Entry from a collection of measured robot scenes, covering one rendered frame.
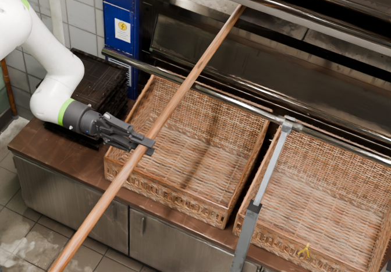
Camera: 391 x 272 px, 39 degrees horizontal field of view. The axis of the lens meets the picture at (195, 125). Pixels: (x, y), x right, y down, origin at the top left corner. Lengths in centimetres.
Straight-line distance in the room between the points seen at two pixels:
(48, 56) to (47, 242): 139
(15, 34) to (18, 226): 173
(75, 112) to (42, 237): 130
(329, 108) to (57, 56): 109
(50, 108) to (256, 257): 100
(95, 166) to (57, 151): 19
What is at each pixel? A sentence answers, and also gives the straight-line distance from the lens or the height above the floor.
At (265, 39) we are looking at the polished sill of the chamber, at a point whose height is 117.
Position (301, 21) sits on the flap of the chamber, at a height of 141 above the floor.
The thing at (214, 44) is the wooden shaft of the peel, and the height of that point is 121.
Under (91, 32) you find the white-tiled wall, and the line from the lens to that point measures 261.
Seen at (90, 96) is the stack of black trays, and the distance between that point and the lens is 233.
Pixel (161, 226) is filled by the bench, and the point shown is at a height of 49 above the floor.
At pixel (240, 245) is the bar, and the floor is 71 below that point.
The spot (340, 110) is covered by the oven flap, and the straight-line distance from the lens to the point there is 226.
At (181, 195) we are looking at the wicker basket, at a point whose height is 69.
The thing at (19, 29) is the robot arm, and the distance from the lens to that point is 141.
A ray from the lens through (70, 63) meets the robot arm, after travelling 180.
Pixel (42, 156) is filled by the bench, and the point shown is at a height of 58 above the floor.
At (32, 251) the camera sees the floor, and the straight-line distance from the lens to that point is 291.
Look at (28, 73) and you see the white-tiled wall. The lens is 311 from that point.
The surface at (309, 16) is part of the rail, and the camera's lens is 188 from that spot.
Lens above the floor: 251
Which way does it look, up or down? 48 degrees down
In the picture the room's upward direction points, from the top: 7 degrees clockwise
